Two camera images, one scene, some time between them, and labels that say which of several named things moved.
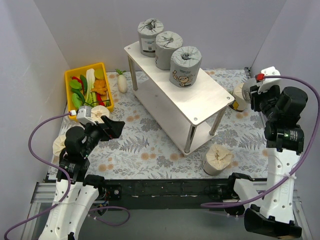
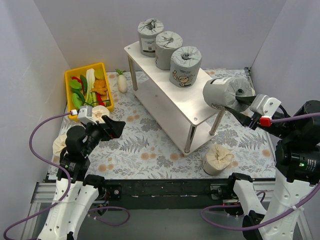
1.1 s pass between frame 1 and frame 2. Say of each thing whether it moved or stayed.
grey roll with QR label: stayed
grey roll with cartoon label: stayed
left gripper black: stayed
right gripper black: moved
